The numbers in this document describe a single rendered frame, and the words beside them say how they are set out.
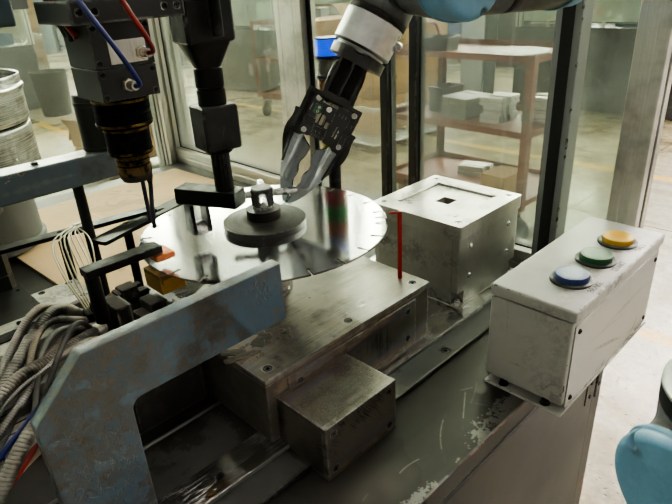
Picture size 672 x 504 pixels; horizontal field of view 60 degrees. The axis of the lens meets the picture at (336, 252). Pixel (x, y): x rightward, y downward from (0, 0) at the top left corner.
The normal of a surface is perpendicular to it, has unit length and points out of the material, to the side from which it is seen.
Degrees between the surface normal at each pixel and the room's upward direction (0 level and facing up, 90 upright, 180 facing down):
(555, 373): 90
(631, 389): 0
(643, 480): 98
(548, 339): 90
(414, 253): 90
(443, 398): 0
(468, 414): 0
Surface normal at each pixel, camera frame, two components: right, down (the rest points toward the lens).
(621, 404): -0.05, -0.90
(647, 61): -0.71, 0.34
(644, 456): -0.90, 0.33
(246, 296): 0.70, 0.27
